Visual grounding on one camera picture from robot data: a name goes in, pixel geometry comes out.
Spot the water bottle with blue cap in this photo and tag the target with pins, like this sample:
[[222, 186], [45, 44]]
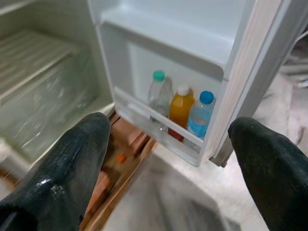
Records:
[[201, 118]]

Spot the white covered door compartment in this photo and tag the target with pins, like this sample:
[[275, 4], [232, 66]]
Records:
[[168, 38]]

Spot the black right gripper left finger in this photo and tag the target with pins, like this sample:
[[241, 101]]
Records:
[[60, 168]]

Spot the clear bottle with teal cap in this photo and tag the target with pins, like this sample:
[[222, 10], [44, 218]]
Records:
[[158, 96]]

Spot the ribbed white fridge shelf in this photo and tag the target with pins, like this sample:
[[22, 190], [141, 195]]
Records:
[[31, 57]]

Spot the small orange object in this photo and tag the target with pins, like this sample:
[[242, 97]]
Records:
[[121, 158]]

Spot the clear crisper drawer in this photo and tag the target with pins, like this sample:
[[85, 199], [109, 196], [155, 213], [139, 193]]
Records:
[[43, 106]]

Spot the yellow sauce bottle white cap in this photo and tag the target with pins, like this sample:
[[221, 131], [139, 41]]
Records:
[[181, 106]]

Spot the white door shelf with rail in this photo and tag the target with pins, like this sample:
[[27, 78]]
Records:
[[144, 130]]

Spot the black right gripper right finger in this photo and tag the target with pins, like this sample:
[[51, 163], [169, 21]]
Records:
[[272, 168]]

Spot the wooden base under fridge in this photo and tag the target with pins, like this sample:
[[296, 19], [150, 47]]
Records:
[[130, 142]]

